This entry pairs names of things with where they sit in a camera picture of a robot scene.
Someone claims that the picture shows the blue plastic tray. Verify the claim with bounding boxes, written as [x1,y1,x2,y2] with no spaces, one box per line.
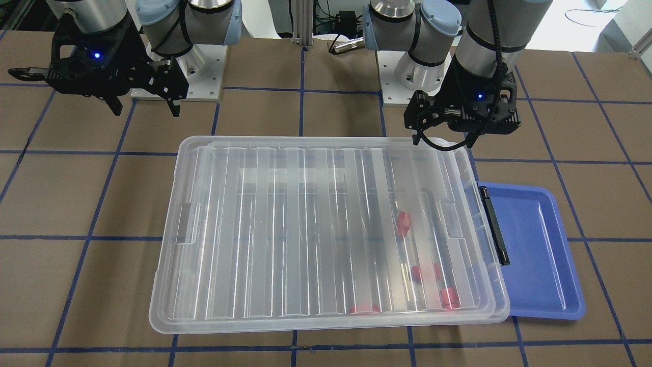
[479,182,585,321]

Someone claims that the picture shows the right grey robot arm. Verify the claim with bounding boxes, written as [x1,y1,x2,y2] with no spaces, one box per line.
[8,1,242,118]

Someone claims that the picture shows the red block pair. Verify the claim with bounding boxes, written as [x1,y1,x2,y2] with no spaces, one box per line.
[439,286,459,306]
[443,302,461,310]

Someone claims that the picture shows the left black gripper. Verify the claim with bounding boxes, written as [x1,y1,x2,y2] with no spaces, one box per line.
[403,71,521,145]

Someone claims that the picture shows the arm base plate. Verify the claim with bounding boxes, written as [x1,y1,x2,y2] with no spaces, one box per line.
[130,43,228,102]
[376,51,452,107]

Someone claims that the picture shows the clear plastic storage box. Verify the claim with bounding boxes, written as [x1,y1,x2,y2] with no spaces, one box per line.
[442,149,510,324]

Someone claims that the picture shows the red block lower pair front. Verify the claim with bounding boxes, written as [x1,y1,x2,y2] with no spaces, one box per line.
[443,302,461,310]

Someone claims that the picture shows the clear plastic box lid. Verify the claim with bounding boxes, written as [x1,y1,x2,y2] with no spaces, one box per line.
[149,136,510,335]

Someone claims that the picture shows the red block lower pair back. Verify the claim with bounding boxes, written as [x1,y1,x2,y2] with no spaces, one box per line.
[439,286,459,306]

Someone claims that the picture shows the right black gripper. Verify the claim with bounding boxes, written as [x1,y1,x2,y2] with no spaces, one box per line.
[8,20,188,118]

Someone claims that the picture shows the black box latch handle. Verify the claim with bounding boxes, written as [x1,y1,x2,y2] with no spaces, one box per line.
[479,186,510,266]

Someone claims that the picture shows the aluminium frame post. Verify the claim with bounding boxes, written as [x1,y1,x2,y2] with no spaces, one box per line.
[290,0,315,49]

